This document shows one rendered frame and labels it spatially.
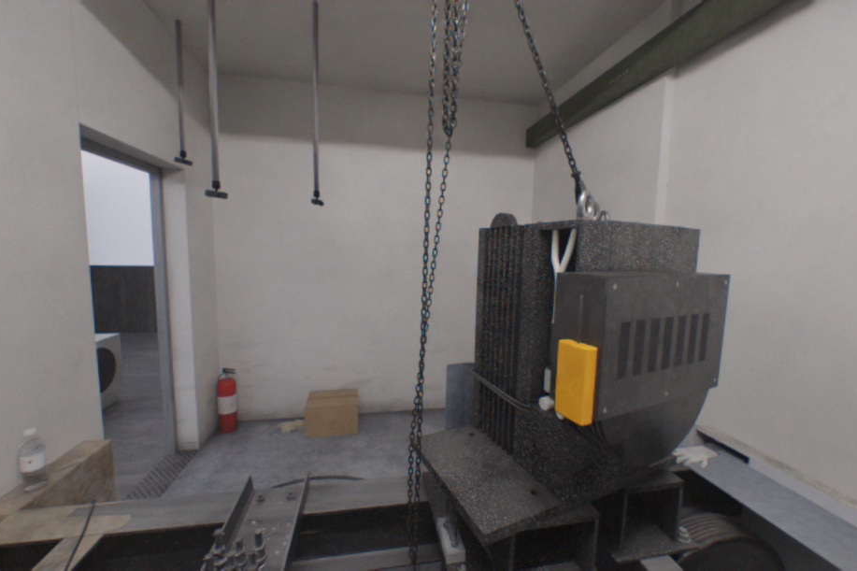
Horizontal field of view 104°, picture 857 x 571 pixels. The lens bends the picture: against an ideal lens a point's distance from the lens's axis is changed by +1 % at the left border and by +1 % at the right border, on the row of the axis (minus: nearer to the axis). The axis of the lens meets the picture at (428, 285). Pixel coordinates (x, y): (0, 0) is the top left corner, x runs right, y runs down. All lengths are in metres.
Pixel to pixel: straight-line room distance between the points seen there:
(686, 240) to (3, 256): 2.21
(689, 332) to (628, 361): 0.22
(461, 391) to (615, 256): 0.86
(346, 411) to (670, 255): 2.55
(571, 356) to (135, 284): 7.52
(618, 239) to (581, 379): 0.38
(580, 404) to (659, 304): 0.28
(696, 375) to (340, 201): 2.73
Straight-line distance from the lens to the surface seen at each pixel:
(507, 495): 1.06
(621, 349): 0.81
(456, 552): 1.19
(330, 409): 3.06
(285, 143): 3.29
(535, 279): 0.98
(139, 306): 7.84
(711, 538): 1.64
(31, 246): 1.95
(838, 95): 1.98
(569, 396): 0.80
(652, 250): 1.10
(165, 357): 3.08
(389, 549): 1.60
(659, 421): 1.01
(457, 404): 1.54
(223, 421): 3.41
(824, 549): 1.75
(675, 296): 0.93
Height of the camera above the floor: 1.53
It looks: 6 degrees down
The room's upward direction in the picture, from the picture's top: 1 degrees clockwise
